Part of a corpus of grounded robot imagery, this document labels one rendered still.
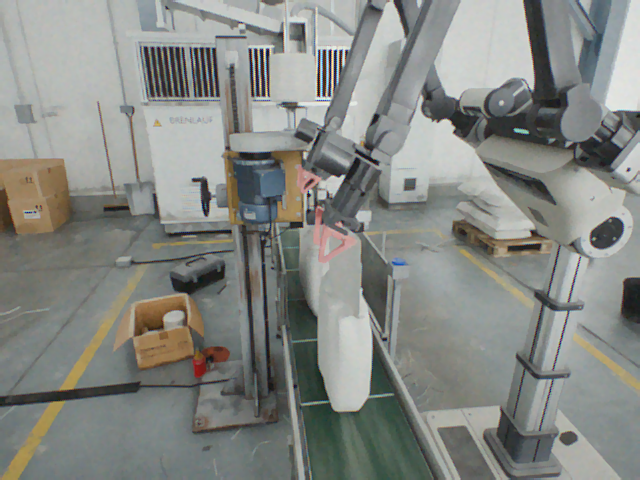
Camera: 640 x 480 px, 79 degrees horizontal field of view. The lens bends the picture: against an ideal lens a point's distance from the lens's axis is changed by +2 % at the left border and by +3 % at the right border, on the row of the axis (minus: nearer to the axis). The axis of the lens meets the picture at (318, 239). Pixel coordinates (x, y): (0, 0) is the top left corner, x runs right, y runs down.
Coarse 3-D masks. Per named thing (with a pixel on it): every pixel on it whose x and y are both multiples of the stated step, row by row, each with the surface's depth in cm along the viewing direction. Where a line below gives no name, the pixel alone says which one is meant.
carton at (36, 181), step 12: (24, 168) 454; (36, 168) 454; (48, 168) 459; (60, 168) 481; (12, 180) 439; (24, 180) 439; (36, 180) 440; (48, 180) 459; (60, 180) 480; (12, 192) 444; (24, 192) 444; (36, 192) 444; (48, 192) 459
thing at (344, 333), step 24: (336, 240) 164; (336, 264) 139; (360, 264) 124; (336, 288) 142; (360, 288) 124; (336, 312) 140; (360, 312) 133; (336, 336) 138; (360, 336) 137; (336, 360) 141; (360, 360) 140; (336, 384) 145; (360, 384) 144; (336, 408) 150
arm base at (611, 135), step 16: (608, 112) 70; (624, 112) 72; (608, 128) 71; (624, 128) 70; (592, 144) 74; (608, 144) 72; (624, 144) 71; (576, 160) 80; (592, 160) 77; (608, 160) 73
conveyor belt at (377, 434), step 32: (288, 256) 295; (288, 288) 247; (320, 384) 166; (384, 384) 166; (320, 416) 150; (352, 416) 150; (384, 416) 150; (320, 448) 137; (352, 448) 137; (384, 448) 137; (416, 448) 137
